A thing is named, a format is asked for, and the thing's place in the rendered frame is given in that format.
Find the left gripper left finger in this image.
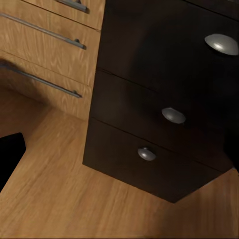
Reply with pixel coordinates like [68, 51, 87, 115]
[0, 132, 26, 192]

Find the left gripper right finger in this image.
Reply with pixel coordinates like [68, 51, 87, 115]
[223, 132, 239, 171]

